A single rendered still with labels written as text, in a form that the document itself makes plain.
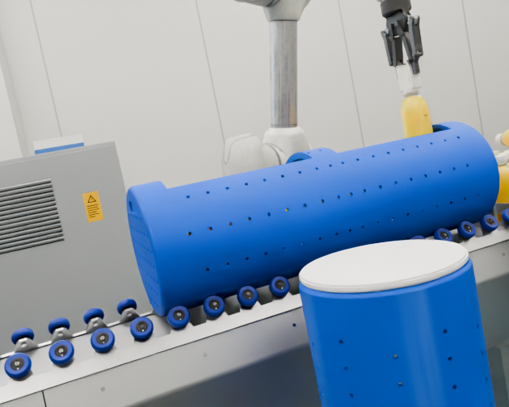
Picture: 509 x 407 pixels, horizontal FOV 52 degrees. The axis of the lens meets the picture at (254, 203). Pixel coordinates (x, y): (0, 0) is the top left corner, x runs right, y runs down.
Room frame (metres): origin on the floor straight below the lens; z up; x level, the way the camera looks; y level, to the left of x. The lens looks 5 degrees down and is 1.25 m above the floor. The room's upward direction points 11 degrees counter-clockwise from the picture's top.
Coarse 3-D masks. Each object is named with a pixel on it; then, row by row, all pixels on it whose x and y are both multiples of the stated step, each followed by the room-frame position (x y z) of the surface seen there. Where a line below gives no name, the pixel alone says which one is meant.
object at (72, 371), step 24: (480, 240) 1.30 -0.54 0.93; (504, 240) 1.31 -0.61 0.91; (240, 312) 1.07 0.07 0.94; (264, 312) 1.07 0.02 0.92; (168, 336) 1.01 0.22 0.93; (192, 336) 1.02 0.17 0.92; (72, 360) 0.95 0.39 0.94; (96, 360) 0.96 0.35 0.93; (120, 360) 0.96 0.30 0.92; (24, 384) 0.91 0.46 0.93; (48, 384) 0.92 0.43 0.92
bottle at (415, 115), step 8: (408, 96) 1.37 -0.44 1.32; (416, 96) 1.36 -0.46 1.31; (408, 104) 1.36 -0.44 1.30; (416, 104) 1.35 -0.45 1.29; (424, 104) 1.35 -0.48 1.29; (408, 112) 1.35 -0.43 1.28; (416, 112) 1.34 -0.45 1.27; (424, 112) 1.35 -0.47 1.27; (408, 120) 1.36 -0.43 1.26; (416, 120) 1.35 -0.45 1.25; (424, 120) 1.35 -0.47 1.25; (408, 128) 1.36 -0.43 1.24; (416, 128) 1.35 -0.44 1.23; (424, 128) 1.34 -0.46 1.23; (432, 128) 1.37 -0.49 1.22; (408, 136) 1.37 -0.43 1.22
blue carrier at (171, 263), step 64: (448, 128) 1.34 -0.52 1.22; (128, 192) 1.12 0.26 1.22; (192, 192) 1.06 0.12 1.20; (256, 192) 1.09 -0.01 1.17; (320, 192) 1.12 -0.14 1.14; (384, 192) 1.17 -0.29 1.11; (448, 192) 1.23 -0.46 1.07; (192, 256) 1.00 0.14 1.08; (256, 256) 1.06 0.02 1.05; (320, 256) 1.13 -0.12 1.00
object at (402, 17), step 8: (384, 0) 1.36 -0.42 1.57; (392, 0) 1.35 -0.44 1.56; (400, 0) 1.34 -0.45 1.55; (408, 0) 1.35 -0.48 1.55; (384, 8) 1.37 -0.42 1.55; (392, 8) 1.35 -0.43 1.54; (400, 8) 1.34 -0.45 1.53; (408, 8) 1.35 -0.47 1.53; (384, 16) 1.38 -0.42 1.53; (392, 16) 1.38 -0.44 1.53; (400, 16) 1.36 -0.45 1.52; (408, 24) 1.35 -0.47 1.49
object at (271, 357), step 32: (480, 256) 1.28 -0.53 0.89; (256, 288) 1.26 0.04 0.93; (480, 288) 1.26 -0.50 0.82; (160, 320) 1.15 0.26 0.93; (192, 320) 1.10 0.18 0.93; (288, 320) 1.09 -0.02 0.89; (32, 352) 1.10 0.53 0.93; (192, 352) 1.01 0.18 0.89; (224, 352) 1.02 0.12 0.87; (256, 352) 1.04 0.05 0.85; (288, 352) 1.06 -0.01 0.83; (0, 384) 0.94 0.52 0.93; (64, 384) 0.93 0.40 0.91; (96, 384) 0.94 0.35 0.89; (128, 384) 0.96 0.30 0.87; (160, 384) 0.97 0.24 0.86; (192, 384) 0.99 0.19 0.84; (224, 384) 1.02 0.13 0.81; (256, 384) 1.05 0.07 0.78; (288, 384) 1.09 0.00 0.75
